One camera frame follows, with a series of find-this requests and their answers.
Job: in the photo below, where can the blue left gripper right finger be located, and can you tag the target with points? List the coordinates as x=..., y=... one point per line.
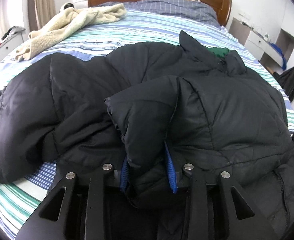
x=171, y=171

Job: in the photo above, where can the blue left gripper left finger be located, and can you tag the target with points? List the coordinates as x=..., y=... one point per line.
x=124, y=175

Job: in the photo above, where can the black puffer jacket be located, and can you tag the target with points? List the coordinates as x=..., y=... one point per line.
x=225, y=126

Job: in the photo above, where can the black backpack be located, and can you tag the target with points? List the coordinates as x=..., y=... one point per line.
x=286, y=81

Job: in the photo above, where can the white desk unit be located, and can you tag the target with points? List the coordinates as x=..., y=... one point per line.
x=270, y=55

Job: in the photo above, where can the striped blue bed sheet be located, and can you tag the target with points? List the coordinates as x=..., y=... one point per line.
x=19, y=199

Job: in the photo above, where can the blue plaid duvet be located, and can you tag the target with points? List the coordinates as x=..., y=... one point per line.
x=197, y=11

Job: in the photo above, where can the cream fleece blanket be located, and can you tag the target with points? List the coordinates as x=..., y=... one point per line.
x=63, y=25

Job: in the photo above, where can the white drawer cabinet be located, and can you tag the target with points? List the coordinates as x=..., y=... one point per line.
x=10, y=44

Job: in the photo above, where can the beige curtain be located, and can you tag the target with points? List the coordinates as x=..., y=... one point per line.
x=39, y=13

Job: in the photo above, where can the white security camera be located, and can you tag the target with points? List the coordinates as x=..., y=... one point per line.
x=66, y=5

